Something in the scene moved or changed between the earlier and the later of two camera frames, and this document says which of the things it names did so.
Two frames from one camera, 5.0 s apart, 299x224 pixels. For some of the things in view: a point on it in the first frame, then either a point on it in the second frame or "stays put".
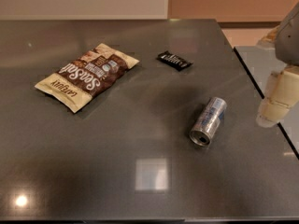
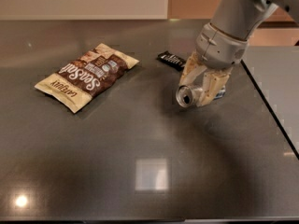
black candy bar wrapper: [177, 63] stays put
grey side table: [262, 62] stays put
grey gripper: [289, 39] to [219, 49]
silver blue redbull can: [208, 121] to [188, 96]
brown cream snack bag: [83, 77] stays put
